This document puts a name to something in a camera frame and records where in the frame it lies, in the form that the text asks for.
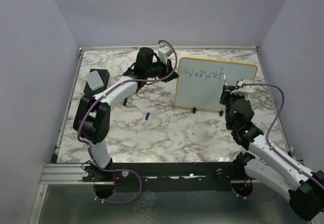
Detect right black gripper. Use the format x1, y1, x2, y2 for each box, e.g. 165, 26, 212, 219
220, 84, 246, 127

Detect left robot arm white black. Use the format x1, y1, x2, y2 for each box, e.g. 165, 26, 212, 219
73, 45, 178, 181

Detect white whiteboard marker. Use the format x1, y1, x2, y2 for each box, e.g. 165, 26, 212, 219
223, 74, 228, 86

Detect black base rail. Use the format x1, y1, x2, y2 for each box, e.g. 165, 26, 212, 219
83, 162, 248, 192

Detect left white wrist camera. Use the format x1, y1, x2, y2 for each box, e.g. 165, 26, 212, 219
157, 44, 173, 64

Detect yellow framed whiteboard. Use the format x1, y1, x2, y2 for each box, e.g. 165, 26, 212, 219
175, 57, 258, 111

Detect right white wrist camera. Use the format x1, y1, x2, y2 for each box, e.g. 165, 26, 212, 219
230, 80, 254, 98

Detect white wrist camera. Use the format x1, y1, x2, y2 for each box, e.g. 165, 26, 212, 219
230, 80, 254, 98
157, 44, 173, 64

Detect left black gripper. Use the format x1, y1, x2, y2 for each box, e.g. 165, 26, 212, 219
146, 56, 179, 83

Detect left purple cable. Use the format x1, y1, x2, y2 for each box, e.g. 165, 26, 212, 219
77, 40, 178, 205

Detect aluminium extrusion rail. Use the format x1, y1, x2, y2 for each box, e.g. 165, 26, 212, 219
40, 164, 83, 185

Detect grey whiteboard eraser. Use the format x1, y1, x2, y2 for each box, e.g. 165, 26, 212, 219
85, 70, 104, 91

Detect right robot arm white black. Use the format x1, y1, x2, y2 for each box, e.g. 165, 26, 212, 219
220, 81, 323, 221

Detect black box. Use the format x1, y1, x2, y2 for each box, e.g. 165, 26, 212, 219
84, 68, 110, 96

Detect blue handled pliers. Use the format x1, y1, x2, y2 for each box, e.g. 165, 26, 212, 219
123, 98, 128, 106

